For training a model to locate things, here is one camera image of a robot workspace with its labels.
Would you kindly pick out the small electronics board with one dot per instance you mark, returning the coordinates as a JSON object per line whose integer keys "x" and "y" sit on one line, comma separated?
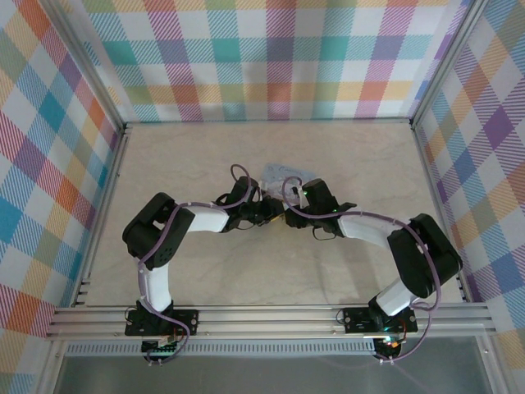
{"x": 160, "y": 346}
{"x": 387, "y": 342}

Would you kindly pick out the aluminium floor rail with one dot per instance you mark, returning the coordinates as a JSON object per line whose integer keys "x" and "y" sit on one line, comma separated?
{"x": 426, "y": 164}
{"x": 102, "y": 225}

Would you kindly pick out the thin aluminium frame rail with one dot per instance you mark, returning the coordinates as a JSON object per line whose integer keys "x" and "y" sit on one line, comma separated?
{"x": 266, "y": 121}

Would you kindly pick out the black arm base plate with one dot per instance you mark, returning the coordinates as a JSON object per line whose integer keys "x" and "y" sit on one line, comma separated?
{"x": 357, "y": 320}
{"x": 186, "y": 320}

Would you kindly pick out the clear plastic bag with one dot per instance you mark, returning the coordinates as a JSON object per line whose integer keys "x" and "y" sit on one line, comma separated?
{"x": 283, "y": 170}

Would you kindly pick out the aluminium frame post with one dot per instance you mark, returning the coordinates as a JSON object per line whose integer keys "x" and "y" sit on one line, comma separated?
{"x": 48, "y": 369}
{"x": 494, "y": 365}
{"x": 445, "y": 61}
{"x": 98, "y": 71}

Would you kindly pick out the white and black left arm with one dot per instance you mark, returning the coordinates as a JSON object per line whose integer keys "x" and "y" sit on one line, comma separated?
{"x": 158, "y": 283}

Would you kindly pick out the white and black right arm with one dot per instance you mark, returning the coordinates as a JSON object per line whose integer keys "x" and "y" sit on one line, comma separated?
{"x": 410, "y": 262}

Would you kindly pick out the wide slotted aluminium rail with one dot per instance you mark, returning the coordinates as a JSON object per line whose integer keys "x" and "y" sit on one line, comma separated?
{"x": 266, "y": 322}

